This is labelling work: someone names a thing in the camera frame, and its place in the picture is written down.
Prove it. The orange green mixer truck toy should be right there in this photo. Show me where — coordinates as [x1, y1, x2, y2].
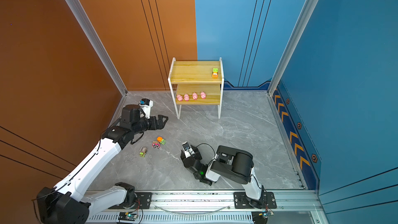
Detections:
[157, 136, 166, 145]

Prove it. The right green circuit board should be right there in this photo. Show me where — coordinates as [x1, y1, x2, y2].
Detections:
[251, 209, 274, 224]

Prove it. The left green circuit board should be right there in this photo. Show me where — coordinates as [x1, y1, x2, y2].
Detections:
[118, 212, 139, 223]

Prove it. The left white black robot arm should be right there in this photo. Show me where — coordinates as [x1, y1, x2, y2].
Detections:
[33, 99, 169, 224]

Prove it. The pink toy truck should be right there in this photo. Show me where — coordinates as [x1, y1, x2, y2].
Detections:
[152, 141, 161, 149]

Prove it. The white frame wooden shelf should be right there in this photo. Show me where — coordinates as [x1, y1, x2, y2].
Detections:
[167, 58, 225, 119]

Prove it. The green orange dump truck toy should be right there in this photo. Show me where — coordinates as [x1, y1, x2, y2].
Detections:
[212, 67, 219, 78]

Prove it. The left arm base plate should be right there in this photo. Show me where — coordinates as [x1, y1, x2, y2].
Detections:
[109, 192, 152, 210]

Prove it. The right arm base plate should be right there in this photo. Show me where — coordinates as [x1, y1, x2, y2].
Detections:
[233, 191, 277, 209]

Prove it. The green circuit board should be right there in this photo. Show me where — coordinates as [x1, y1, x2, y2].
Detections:
[118, 212, 139, 223]
[251, 209, 274, 224]

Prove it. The green beige toy truck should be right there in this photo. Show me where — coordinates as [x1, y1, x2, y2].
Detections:
[139, 146, 148, 157]

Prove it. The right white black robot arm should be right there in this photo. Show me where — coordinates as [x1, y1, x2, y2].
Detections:
[180, 142, 265, 208]

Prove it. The aluminium front rail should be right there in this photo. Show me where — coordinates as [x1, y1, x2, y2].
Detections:
[60, 189, 324, 212]

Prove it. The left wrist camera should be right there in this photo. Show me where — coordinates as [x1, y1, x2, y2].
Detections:
[139, 98, 153, 119]

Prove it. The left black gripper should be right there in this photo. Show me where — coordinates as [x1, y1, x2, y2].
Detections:
[132, 114, 169, 136]

